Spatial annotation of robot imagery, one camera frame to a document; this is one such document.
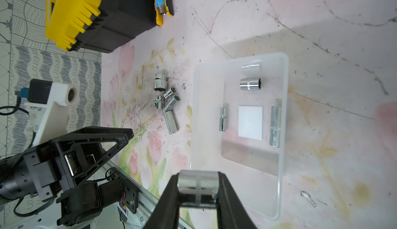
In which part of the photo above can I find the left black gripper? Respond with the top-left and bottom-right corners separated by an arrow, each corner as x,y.
23,126 -> 134,201

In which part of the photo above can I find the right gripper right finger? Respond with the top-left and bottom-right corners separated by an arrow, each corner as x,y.
216,172 -> 256,229

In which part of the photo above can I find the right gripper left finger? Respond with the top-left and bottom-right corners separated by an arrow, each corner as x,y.
143,174 -> 181,229

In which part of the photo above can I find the slim chrome socket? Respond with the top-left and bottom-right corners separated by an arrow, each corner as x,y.
219,107 -> 227,132

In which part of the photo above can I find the short wide chrome socket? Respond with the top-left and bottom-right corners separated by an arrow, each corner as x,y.
239,78 -> 261,91

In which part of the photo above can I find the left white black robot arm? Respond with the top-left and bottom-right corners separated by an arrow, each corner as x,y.
1,126 -> 134,205

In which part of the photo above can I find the long angled chrome socket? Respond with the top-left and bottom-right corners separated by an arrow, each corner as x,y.
163,95 -> 180,134

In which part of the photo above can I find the white label in box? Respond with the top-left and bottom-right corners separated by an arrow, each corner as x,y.
238,106 -> 263,141

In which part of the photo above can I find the clear plastic storage box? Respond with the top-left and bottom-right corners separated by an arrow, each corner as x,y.
191,52 -> 289,220

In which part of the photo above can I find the yellow black toolbox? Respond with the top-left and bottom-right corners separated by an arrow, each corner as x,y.
45,0 -> 158,53

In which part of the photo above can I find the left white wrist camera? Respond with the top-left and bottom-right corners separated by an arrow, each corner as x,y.
21,79 -> 80,146

